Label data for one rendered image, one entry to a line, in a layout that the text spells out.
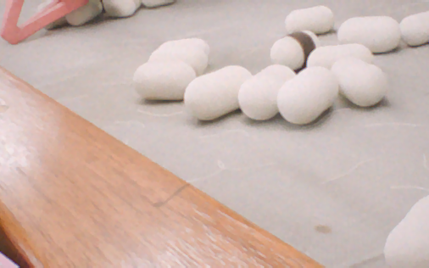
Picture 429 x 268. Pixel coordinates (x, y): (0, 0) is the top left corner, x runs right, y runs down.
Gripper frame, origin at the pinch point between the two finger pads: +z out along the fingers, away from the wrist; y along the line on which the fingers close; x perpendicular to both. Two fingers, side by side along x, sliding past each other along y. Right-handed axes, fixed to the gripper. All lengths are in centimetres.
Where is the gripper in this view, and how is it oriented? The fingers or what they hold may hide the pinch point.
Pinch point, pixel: (12, 32)
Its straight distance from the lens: 62.9
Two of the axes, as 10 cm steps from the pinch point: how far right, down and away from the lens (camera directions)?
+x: 6.7, 5.3, 5.3
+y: 5.1, 2.0, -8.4
